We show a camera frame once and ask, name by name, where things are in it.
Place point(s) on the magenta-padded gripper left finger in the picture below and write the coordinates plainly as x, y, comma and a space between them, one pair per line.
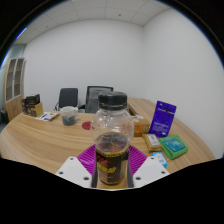
75, 170

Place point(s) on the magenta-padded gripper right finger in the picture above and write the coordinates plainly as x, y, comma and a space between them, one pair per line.
150, 170

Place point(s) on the clear black-capped drink bottle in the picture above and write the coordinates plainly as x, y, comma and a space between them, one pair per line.
111, 133

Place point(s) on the small blue pack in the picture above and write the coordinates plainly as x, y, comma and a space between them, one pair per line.
160, 159

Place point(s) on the yellow snack pack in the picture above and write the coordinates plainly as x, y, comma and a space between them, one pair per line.
152, 142

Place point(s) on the green cloth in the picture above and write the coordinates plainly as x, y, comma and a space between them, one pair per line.
175, 148

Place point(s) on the flat round red coaster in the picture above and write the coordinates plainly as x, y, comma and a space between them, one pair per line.
86, 126

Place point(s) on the purple pouch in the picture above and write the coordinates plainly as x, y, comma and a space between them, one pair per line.
162, 119

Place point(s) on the white mug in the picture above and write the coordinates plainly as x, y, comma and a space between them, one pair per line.
68, 116

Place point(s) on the white printed leaflet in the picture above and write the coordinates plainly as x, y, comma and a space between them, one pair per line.
47, 116

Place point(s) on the tan cardboard box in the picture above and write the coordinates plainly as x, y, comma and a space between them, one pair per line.
36, 110

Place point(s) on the black mesh-back office chair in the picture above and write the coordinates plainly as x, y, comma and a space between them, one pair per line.
91, 100

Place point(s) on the black padded office chair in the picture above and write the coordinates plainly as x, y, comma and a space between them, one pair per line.
68, 97

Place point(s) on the small dark brown box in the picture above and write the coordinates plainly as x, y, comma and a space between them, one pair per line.
24, 106

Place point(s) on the wooden glass-door shelf cabinet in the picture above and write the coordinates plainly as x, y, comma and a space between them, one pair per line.
14, 106

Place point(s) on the black armchair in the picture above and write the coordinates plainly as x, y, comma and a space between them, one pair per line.
4, 116

